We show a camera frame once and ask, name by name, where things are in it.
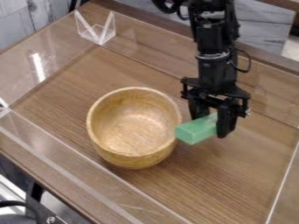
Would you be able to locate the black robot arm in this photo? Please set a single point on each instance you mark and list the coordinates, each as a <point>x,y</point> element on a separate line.
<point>214,24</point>

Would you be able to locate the brown wooden bowl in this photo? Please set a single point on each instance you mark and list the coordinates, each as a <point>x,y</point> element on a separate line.
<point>130,124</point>

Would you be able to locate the clear acrylic corner bracket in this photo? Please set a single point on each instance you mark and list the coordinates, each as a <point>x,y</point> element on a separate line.
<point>97,33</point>

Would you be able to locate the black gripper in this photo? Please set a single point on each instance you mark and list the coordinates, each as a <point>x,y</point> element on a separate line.
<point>214,90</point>

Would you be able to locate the clear acrylic tray wall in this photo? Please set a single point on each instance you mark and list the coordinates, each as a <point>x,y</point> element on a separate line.
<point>82,183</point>

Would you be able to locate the green rectangular block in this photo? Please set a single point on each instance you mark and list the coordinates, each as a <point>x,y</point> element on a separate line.
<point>197,130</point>

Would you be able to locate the black table leg frame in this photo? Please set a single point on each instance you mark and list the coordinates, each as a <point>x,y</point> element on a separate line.
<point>39,214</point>

